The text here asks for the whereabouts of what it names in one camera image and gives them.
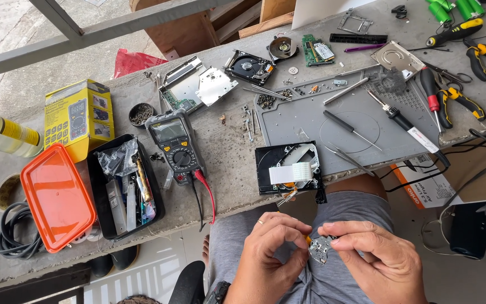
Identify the person's right hand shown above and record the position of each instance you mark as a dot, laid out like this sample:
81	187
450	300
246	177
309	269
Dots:
378	261

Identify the person's left hand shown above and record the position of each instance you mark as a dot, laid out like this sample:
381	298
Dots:
268	257

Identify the small optical drive laser assembly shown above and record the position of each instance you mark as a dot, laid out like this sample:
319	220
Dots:
319	250

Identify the person's grey shorts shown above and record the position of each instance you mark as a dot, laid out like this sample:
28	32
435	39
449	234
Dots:
310	236

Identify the black wrist watch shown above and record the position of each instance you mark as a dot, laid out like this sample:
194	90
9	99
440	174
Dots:
216	292

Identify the black optical drive tray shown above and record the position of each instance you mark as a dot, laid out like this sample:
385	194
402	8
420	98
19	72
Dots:
268	177

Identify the cardboard box with orange print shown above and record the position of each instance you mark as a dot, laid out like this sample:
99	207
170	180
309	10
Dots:
422	181

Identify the red probe lead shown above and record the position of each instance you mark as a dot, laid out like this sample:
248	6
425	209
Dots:
206	190

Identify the black probe lead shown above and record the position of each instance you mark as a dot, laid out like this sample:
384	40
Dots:
196	198

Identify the metal tweezers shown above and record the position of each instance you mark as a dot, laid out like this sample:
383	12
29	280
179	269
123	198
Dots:
350	159

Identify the scattered loose screws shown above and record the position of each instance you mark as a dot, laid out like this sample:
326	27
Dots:
249	122

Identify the soldering iron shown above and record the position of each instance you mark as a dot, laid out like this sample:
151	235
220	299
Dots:
407	126

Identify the black precision screwdriver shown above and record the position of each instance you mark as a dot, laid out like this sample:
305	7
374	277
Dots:
344	126

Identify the grey silicone work mat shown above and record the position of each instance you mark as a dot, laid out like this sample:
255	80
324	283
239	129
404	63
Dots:
352	122

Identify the yellow black digital multimeter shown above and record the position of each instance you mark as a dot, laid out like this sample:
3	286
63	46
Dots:
176	145

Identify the black shoes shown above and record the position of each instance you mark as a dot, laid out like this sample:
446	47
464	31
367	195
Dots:
114	261

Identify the pile of small screws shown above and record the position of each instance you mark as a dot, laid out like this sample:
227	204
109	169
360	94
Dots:
266	100

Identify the black tool box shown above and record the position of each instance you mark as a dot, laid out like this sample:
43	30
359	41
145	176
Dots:
125	190

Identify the silver pointed tweezers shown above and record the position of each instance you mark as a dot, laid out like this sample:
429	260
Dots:
268	93

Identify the silver metal rod tool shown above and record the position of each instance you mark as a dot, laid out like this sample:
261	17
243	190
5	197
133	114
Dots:
346	90

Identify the red black screwdriver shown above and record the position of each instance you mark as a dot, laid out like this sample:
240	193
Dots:
430	95

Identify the yellow black cutting pliers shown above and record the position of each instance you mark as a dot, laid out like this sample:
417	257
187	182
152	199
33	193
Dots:
458	101

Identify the clear plastic bag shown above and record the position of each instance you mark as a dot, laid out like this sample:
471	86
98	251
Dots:
118	158

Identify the silver drive cover plate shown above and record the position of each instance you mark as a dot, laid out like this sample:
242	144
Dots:
215	84

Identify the small silver disc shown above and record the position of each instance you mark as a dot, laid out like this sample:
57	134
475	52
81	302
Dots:
293	70

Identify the opened hard disk drive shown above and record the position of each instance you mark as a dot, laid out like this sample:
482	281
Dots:
250	67

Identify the round tin of screws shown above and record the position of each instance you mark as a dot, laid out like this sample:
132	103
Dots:
141	115

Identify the opened optical drive chassis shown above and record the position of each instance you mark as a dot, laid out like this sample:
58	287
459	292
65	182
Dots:
179	86

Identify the scissors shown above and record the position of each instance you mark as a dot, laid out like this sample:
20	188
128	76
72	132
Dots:
449	75

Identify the silver hard disk cover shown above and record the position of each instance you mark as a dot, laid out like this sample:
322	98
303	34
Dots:
397	59

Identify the hard disk spindle motor part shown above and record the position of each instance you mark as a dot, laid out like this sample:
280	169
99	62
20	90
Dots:
283	47

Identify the green circuit board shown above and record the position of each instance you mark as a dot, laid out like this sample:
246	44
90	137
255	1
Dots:
318	50

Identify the purple pen tool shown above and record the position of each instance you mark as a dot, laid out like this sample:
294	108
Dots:
363	48

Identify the orange plastic lid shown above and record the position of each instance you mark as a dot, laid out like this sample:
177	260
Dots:
57	198

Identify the black plastic bezel strip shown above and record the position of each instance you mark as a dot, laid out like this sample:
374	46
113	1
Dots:
357	39

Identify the red plastic bag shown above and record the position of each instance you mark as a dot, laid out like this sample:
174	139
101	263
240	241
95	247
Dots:
135	62

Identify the yellow multimeter carton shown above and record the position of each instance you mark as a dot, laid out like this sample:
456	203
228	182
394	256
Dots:
78	116

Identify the wooden furniture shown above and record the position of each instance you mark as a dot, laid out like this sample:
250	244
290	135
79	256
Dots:
226	21

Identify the yellow black screwdriver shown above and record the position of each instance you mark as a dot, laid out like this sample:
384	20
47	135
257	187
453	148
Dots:
454	32

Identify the black clip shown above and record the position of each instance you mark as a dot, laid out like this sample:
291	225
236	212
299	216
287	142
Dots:
400	11

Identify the white paper sheet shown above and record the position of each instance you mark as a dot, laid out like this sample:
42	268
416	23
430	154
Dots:
327	10

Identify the green battery cells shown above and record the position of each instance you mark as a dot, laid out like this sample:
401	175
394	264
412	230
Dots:
456	7

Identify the tape roll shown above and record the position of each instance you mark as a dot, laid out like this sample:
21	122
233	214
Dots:
6	192

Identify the grey metal railing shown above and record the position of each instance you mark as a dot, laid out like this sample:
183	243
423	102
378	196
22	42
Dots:
78	33

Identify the clear plastic bottle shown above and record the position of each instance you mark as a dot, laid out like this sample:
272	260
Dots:
2	133

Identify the metal bracket frame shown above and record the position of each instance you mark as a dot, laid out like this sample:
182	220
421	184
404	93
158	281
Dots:
355	22

